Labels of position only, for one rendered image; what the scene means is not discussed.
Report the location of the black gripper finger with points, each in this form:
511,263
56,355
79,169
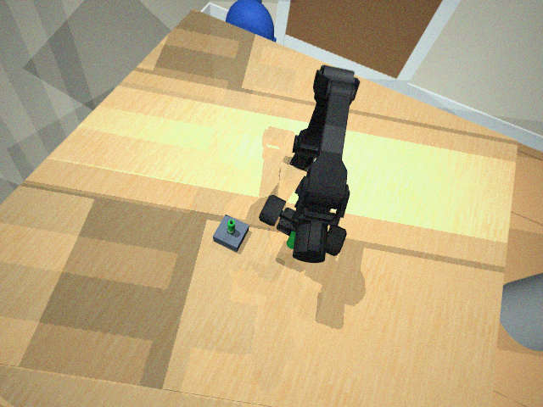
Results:
287,232

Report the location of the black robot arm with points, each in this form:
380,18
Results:
324,186

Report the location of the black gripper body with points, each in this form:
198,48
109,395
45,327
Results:
273,209

